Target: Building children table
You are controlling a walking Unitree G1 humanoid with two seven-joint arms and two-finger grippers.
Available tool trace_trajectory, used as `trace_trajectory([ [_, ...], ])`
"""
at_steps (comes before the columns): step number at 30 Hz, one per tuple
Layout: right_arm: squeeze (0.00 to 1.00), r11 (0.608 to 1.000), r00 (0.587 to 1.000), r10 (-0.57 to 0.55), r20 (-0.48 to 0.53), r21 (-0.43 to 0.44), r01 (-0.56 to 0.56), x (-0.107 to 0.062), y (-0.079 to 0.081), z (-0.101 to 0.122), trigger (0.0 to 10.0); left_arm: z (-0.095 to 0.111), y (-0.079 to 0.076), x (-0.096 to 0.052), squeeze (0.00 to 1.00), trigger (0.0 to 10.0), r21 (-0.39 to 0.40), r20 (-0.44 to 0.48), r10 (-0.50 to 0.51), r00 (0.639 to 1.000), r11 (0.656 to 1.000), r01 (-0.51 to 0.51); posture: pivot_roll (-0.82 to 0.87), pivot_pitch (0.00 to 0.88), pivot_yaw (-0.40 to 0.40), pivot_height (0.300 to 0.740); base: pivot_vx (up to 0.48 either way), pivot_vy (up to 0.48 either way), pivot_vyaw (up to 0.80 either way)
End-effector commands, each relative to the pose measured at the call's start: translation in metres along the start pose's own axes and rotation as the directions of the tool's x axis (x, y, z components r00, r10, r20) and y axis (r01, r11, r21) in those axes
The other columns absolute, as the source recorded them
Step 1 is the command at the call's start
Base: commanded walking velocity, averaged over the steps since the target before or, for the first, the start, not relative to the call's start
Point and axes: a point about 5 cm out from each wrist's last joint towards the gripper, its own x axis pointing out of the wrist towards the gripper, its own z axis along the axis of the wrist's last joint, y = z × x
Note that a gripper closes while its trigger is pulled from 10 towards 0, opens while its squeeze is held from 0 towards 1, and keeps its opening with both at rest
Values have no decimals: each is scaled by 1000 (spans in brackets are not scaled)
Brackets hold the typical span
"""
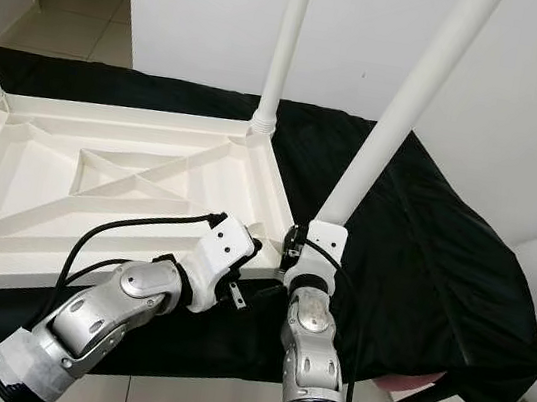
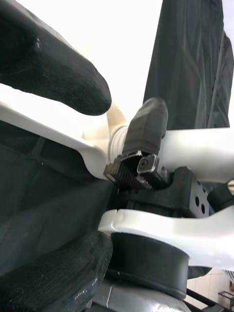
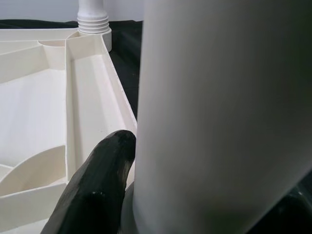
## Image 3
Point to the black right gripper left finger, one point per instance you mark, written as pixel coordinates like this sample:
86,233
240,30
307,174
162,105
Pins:
97,182

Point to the black table cloth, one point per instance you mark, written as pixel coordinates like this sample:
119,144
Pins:
126,61

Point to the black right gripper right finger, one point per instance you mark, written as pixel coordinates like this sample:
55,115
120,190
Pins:
287,219

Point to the white plastic children table top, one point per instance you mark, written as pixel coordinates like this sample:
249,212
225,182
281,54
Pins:
36,109

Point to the white tapered table leg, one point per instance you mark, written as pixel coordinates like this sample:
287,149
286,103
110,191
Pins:
92,14
219,97

